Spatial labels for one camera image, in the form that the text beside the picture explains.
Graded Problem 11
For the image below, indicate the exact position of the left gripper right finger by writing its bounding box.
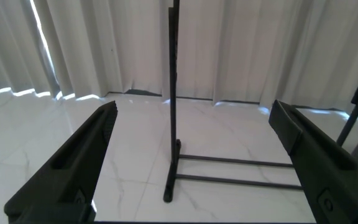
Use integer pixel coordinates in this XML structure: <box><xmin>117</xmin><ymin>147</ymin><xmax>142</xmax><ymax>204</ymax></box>
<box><xmin>268</xmin><ymin>99</ymin><xmax>358</xmax><ymax>223</ymax></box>

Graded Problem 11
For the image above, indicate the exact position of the black clothes rack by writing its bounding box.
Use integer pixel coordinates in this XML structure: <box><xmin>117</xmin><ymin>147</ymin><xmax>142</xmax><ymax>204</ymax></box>
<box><xmin>162</xmin><ymin>0</ymin><xmax>358</xmax><ymax>203</ymax></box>

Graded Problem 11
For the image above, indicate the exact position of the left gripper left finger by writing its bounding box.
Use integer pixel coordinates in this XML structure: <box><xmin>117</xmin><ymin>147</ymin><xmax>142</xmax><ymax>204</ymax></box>
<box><xmin>3</xmin><ymin>100</ymin><xmax>119</xmax><ymax>223</ymax></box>

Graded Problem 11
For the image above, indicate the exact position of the white curtain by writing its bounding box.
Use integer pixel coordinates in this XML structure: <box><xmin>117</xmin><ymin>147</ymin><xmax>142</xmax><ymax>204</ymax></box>
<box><xmin>0</xmin><ymin>0</ymin><xmax>358</xmax><ymax>114</ymax></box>

